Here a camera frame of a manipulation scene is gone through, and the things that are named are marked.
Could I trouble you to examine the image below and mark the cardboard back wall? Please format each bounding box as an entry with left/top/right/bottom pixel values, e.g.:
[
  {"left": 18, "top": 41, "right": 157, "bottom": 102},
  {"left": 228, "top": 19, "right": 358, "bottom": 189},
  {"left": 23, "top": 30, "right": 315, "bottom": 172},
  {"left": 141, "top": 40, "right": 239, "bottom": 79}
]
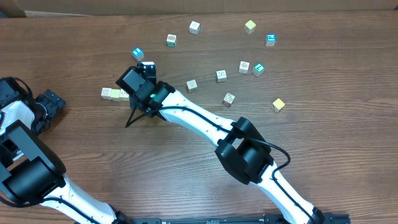
[{"left": 1, "top": 0, "right": 397, "bottom": 17}]

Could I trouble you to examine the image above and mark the white picture block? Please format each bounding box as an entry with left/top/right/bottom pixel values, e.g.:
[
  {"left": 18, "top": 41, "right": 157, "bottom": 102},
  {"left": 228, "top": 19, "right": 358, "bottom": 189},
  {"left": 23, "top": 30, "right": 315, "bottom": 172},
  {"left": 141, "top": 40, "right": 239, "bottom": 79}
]
[
  {"left": 238, "top": 61, "right": 249, "bottom": 74},
  {"left": 216, "top": 70, "right": 227, "bottom": 83}
]

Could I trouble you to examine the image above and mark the red edged picture block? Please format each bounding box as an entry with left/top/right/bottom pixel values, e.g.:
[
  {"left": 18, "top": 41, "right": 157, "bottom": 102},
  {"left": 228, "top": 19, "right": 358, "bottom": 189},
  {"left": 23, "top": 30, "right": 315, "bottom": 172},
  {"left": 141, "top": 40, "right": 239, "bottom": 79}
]
[{"left": 222, "top": 93, "right": 235, "bottom": 107}]

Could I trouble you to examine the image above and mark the red letter white block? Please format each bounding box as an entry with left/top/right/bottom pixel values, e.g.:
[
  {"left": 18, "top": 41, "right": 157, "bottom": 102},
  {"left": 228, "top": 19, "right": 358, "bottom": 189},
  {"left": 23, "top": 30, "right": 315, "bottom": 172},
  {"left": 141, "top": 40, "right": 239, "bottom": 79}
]
[{"left": 101, "top": 88, "right": 112, "bottom": 100}]

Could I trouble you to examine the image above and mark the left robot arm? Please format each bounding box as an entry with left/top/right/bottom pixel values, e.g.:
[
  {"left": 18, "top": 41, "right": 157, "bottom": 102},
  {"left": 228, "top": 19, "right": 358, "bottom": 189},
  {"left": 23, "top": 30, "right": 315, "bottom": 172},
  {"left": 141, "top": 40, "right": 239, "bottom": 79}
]
[{"left": 1, "top": 77, "right": 132, "bottom": 224}]

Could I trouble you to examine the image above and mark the green seven block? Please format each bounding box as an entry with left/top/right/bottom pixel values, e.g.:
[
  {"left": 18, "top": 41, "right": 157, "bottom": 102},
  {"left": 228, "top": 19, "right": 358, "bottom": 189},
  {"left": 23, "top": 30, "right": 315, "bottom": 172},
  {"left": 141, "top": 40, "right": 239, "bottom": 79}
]
[{"left": 252, "top": 63, "right": 266, "bottom": 77}]

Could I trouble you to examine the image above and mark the blue top block far left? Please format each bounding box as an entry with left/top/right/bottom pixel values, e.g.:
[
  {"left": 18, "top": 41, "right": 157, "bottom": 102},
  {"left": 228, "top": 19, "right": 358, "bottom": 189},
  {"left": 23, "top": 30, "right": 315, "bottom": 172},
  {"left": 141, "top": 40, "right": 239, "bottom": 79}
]
[{"left": 132, "top": 47, "right": 144, "bottom": 62}]

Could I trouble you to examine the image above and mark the white block top centre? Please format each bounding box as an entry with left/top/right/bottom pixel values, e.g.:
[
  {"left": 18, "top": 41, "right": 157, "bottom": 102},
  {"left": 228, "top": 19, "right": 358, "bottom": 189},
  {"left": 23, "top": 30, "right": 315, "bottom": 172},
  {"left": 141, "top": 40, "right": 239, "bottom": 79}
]
[{"left": 189, "top": 21, "right": 200, "bottom": 35}]

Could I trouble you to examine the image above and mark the white picture block right centre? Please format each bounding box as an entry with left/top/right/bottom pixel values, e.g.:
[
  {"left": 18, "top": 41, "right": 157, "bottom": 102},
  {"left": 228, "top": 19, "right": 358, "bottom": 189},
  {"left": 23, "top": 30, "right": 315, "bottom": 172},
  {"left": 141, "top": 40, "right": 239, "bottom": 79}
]
[{"left": 238, "top": 61, "right": 249, "bottom": 74}]

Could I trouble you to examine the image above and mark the yellow block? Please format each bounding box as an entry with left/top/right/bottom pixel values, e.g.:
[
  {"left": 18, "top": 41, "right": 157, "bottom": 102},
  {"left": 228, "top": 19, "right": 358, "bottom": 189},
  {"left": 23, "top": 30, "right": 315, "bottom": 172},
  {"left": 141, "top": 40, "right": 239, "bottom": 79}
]
[
  {"left": 244, "top": 20, "right": 256, "bottom": 34},
  {"left": 110, "top": 89, "right": 121, "bottom": 101},
  {"left": 272, "top": 98, "right": 285, "bottom": 113}
]

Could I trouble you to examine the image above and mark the plain white block centre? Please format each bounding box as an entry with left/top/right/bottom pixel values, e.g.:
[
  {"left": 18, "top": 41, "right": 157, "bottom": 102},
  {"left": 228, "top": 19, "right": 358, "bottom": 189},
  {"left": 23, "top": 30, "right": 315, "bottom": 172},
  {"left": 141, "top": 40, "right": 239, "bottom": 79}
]
[{"left": 187, "top": 80, "right": 198, "bottom": 93}]

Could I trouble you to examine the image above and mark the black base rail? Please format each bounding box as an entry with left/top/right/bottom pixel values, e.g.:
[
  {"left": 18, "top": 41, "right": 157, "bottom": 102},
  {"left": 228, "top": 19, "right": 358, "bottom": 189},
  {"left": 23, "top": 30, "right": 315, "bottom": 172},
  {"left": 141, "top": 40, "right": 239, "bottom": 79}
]
[{"left": 131, "top": 213, "right": 351, "bottom": 224}]

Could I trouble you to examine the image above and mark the white X letter block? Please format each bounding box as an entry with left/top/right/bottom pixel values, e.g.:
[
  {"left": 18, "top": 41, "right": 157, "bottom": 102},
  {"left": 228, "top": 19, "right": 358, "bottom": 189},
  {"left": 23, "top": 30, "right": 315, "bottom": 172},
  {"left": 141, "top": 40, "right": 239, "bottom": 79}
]
[{"left": 119, "top": 89, "right": 129, "bottom": 101}]

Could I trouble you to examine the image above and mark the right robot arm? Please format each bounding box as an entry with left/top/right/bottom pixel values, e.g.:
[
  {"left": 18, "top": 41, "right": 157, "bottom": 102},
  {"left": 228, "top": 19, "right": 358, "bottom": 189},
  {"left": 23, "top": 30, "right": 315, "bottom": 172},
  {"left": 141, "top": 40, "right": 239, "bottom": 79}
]
[{"left": 116, "top": 66, "right": 325, "bottom": 223}]

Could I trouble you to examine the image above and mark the green letter block upper left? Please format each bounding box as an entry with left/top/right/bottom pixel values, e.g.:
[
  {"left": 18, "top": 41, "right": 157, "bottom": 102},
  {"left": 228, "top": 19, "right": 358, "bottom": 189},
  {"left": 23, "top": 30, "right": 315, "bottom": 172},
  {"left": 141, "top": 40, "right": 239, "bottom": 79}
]
[{"left": 166, "top": 34, "right": 177, "bottom": 47}]

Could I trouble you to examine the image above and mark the blue block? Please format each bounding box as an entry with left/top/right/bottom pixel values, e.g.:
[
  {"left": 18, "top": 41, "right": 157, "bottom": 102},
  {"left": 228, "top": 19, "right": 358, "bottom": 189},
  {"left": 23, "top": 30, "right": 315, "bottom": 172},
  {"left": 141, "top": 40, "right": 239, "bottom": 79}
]
[
  {"left": 132, "top": 47, "right": 144, "bottom": 62},
  {"left": 265, "top": 34, "right": 276, "bottom": 47}
]

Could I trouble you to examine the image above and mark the blue top block upper right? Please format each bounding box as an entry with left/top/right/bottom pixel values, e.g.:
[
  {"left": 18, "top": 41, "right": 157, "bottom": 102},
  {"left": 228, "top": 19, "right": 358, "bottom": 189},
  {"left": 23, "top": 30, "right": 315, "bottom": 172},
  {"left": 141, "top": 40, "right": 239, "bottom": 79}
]
[{"left": 265, "top": 34, "right": 276, "bottom": 47}]

